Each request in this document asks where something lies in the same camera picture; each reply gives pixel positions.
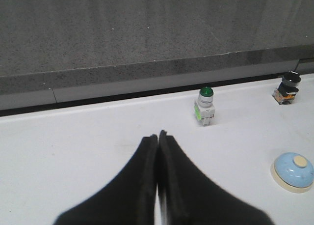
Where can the blue and cream call bell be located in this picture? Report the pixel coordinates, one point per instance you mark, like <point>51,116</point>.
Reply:
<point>293,172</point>

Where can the green push button switch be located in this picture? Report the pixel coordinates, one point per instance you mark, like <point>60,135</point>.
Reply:
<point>203,106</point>

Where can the grey granite counter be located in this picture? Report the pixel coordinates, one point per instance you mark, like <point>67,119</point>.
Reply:
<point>54,51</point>

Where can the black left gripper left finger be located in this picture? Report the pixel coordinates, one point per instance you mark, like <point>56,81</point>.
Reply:
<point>128,199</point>

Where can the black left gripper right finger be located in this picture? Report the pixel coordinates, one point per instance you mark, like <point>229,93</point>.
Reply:
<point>188,197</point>

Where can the black selector knob switch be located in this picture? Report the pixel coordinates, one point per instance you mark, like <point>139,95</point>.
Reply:
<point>287,90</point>

